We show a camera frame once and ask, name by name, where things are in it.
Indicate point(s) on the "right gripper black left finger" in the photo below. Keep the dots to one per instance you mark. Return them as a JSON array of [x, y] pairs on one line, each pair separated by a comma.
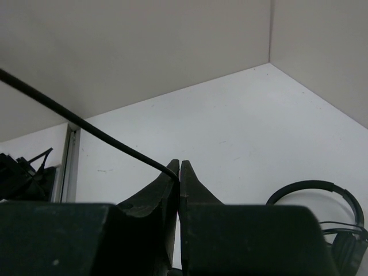
[[134, 237]]

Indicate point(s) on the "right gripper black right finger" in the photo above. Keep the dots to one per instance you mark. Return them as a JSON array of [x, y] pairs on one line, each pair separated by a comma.
[[220, 239]]

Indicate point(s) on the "black headphones near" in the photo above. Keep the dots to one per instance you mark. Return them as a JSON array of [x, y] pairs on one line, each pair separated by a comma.
[[341, 218]]

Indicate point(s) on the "aluminium front rail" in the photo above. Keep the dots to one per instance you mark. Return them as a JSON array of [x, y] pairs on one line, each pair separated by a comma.
[[64, 189]]

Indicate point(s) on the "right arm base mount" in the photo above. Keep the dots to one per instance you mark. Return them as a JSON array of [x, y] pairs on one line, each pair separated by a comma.
[[27, 180]]

